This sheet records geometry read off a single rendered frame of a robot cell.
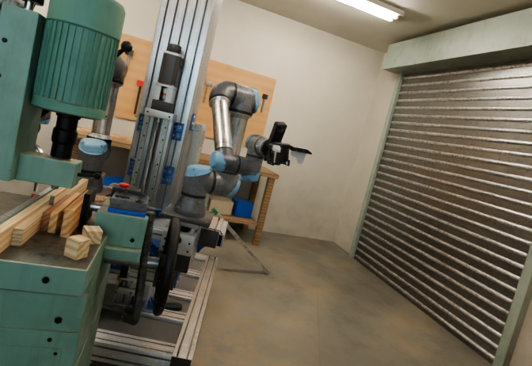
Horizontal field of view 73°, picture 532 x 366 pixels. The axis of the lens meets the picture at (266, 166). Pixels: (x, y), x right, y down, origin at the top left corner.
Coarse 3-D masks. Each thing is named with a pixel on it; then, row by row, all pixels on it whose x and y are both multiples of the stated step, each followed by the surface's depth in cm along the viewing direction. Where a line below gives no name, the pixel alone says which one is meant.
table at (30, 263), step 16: (32, 240) 83; (48, 240) 85; (64, 240) 87; (0, 256) 73; (16, 256) 74; (32, 256) 76; (48, 256) 77; (64, 256) 79; (96, 256) 84; (112, 256) 97; (128, 256) 98; (0, 272) 71; (16, 272) 72; (32, 272) 73; (48, 272) 74; (64, 272) 74; (80, 272) 75; (16, 288) 72; (32, 288) 73; (48, 288) 74; (64, 288) 75; (80, 288) 76
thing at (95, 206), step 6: (90, 192) 100; (96, 192) 105; (84, 198) 97; (90, 198) 99; (84, 204) 97; (90, 204) 101; (96, 204) 101; (102, 204) 102; (108, 204) 103; (84, 210) 97; (90, 210) 101; (96, 210) 101; (84, 216) 98; (90, 216) 105; (84, 222) 98
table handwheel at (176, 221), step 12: (168, 240) 119; (168, 252) 97; (120, 264) 104; (132, 264) 105; (156, 264) 106; (168, 264) 96; (168, 276) 95; (156, 288) 115; (168, 288) 96; (156, 300) 97; (156, 312) 99
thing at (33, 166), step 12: (24, 156) 92; (36, 156) 93; (48, 156) 96; (24, 168) 93; (36, 168) 93; (48, 168) 94; (60, 168) 95; (72, 168) 95; (24, 180) 93; (36, 180) 94; (48, 180) 94; (60, 180) 95; (72, 180) 96
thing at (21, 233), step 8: (80, 184) 126; (64, 192) 112; (72, 192) 115; (80, 192) 127; (40, 208) 93; (32, 216) 87; (40, 216) 88; (24, 224) 81; (32, 224) 84; (16, 232) 78; (24, 232) 79; (32, 232) 85; (16, 240) 78; (24, 240) 80
